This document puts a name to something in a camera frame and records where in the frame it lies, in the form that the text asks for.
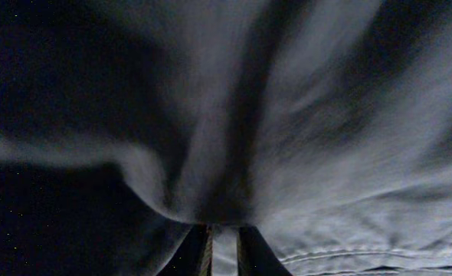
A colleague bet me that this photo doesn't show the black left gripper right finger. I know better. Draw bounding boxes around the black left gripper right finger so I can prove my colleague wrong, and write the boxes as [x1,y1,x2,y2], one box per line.
[237,227,292,276]

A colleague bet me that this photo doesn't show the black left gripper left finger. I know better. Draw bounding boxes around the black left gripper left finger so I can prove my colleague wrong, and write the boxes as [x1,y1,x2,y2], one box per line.
[157,225,213,276]

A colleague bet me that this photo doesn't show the navy blue shorts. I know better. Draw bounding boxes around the navy blue shorts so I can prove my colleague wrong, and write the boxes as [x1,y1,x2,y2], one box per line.
[0,1,452,275]

